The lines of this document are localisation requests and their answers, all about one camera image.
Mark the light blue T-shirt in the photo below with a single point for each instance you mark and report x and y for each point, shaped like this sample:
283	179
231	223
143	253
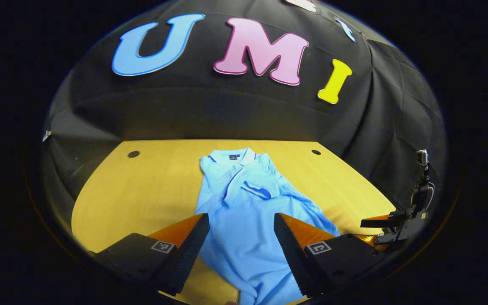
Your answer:
244	237

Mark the silver cloth clip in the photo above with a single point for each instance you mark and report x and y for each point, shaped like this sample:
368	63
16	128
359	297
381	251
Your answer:
46	135

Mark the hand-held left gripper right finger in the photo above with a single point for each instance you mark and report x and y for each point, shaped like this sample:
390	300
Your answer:
292	254

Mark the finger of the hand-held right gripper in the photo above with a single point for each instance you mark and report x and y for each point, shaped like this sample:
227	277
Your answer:
375	239
379	222

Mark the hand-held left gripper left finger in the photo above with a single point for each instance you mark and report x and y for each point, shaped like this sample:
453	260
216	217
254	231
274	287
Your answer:
187	254

